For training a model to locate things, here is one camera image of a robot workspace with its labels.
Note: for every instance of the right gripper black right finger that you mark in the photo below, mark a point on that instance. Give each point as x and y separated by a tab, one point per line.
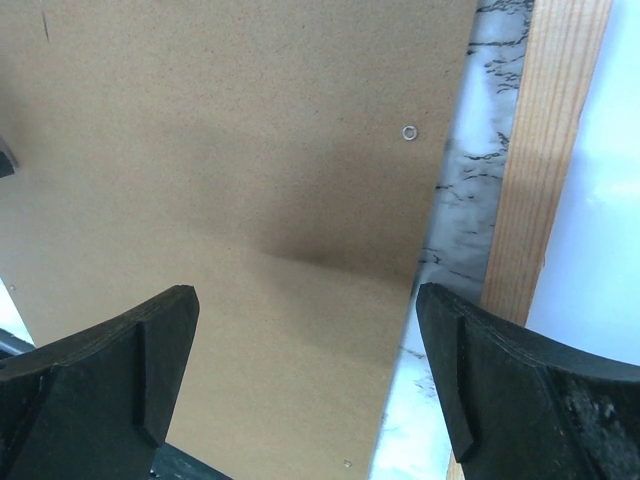
519	405

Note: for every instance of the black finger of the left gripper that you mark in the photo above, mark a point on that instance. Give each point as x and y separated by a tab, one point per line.
8	163

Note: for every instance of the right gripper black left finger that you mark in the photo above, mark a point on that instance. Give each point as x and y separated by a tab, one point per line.
98	404

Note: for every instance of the brown cardboard backing board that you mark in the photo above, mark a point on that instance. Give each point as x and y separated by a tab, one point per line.
279	156

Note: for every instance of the orange wooden picture frame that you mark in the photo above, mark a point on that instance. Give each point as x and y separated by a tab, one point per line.
564	41

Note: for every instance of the landscape photo print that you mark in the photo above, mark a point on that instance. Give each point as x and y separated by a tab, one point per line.
587	295

